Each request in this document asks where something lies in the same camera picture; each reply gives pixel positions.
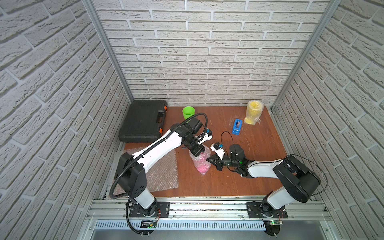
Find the yellow plastic wine glass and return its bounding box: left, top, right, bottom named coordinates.
left=244, top=100, right=264, bottom=125

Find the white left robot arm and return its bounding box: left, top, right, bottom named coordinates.
left=109, top=126, right=213, bottom=212

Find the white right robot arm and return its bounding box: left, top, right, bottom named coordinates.
left=207, top=154, right=321, bottom=212

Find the green plastic wine glass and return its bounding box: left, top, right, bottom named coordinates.
left=182, top=106, right=195, bottom=120

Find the blue tape dispenser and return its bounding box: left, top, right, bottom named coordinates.
left=232, top=119, right=243, bottom=136

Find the black plastic tool case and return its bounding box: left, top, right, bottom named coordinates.
left=119, top=100, right=168, bottom=143

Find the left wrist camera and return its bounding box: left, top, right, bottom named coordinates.
left=186, top=118, right=203, bottom=135

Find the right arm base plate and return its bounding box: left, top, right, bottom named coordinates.
left=246, top=202, right=288, bottom=219

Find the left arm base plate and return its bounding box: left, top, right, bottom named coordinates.
left=129, top=201, right=171, bottom=218

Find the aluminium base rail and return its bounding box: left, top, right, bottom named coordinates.
left=86, top=196, right=332, bottom=231

